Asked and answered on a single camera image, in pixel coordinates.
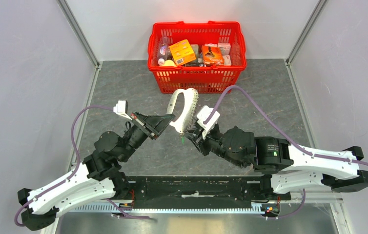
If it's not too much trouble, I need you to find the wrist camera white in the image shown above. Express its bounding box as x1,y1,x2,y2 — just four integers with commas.
196,105,220,139
113,99,132,120

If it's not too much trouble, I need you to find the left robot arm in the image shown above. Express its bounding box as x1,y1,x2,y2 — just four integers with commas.
15,112,175,231

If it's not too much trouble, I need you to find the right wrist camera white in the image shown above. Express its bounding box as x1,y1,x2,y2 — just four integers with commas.
196,105,220,139

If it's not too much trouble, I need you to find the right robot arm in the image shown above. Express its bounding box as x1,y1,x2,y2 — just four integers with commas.
184,125,368,199

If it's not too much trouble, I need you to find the white slotted cable duct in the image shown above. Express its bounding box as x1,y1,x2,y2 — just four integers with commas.
70,202,278,215

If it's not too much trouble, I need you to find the clear plastic bottle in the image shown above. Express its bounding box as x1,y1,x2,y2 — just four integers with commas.
157,37,172,66

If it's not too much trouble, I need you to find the black base frame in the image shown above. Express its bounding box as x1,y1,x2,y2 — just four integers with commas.
112,175,291,210

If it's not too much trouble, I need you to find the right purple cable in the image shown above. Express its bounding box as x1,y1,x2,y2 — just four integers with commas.
203,85,368,180

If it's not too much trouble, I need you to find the right aluminium corner post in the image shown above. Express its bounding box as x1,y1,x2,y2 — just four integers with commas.
285,0,328,65

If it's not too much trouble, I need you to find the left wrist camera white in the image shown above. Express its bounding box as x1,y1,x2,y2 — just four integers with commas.
113,99,132,120

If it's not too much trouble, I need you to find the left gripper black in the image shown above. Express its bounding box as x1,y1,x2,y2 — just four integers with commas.
119,111,176,162

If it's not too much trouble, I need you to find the left aluminium corner post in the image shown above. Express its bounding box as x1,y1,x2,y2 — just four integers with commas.
57,0,100,69

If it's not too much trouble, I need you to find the aluminium corner post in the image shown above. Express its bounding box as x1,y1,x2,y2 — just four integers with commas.
285,0,328,65
57,0,100,69

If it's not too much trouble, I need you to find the orange black package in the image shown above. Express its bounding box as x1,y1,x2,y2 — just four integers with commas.
202,45,225,66

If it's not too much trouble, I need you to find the orange box left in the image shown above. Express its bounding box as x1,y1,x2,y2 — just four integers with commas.
169,39,196,66

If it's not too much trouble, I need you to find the yellow round item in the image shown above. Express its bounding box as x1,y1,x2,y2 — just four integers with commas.
162,60,177,67

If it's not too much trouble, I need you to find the white pink box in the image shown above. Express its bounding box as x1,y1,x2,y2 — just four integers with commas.
217,42,231,56

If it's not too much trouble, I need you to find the red shopping basket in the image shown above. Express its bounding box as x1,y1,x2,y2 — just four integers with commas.
147,21,247,93

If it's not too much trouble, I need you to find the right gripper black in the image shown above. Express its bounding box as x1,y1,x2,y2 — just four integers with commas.
184,122,246,168

